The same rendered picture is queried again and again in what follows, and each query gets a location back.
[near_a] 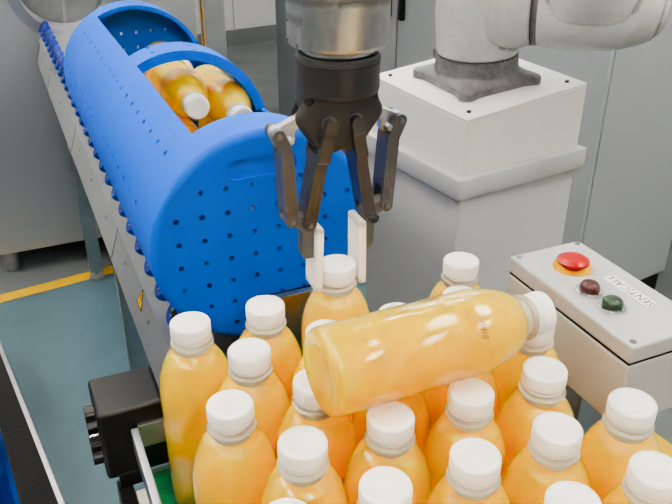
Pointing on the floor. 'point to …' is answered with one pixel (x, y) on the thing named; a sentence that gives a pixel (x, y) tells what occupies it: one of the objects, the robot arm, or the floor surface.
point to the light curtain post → (213, 25)
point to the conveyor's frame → (131, 495)
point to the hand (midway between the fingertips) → (335, 251)
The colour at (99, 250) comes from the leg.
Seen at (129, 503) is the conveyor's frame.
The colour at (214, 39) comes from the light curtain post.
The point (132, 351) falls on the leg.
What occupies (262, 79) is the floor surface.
